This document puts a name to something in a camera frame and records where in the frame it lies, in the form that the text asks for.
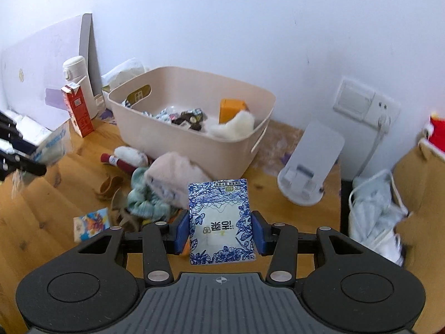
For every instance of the wooden desk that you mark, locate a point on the wooden desk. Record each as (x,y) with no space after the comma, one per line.
(52,195)

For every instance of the red milk carton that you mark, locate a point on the red milk carton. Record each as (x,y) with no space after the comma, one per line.
(80,111)

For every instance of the white purple flat box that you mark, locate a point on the white purple flat box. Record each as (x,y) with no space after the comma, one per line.
(34,69)

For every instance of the green scrunchie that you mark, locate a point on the green scrunchie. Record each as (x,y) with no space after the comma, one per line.
(146,205)

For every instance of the white plastic bag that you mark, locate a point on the white plastic bag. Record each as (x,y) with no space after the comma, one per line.
(375,215)

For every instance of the orange box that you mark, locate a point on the orange box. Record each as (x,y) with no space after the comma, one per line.
(231,109)

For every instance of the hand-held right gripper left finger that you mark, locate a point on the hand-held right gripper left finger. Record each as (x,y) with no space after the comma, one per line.
(182,231)

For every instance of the blue floral gingham cloth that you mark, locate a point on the blue floral gingham cloth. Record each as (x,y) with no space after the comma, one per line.
(163,114)

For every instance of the beige plastic storage bin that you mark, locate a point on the beige plastic storage bin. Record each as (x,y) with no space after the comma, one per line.
(180,153)

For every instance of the brown plush toy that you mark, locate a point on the brown plush toy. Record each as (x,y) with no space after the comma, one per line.
(427,198)

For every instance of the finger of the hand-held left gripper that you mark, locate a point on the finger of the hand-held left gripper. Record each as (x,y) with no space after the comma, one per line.
(27,167)
(14,135)

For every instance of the red plush hat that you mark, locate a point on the red plush hat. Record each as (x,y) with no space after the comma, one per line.
(438,128)

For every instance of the blue snack packet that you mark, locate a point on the blue snack packet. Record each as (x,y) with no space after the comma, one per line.
(90,224)

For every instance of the white phone stand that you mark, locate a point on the white phone stand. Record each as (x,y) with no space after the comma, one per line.
(316,153)

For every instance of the gold white tissue box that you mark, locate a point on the gold white tissue box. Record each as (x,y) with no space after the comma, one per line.
(121,73)

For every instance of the clear plastic bread packet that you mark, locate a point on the clear plastic bread packet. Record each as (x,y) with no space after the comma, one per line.
(55,142)

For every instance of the beige hair claw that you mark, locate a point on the beige hair claw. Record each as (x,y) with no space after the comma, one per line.
(109,188)

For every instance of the grey white plush toy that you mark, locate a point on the grey white plush toy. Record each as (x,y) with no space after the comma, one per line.
(233,125)

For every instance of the white thermos bottle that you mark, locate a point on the white thermos bottle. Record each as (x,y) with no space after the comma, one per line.
(78,73)

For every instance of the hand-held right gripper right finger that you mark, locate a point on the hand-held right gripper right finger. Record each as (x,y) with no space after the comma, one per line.
(259,233)

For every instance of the white wall socket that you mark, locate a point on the white wall socket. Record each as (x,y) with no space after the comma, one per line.
(354,97)

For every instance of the pink fluffy hat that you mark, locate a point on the pink fluffy hat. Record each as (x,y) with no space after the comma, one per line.
(173,177)

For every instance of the blue white floral packet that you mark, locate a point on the blue white floral packet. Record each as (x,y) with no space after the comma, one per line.
(222,222)

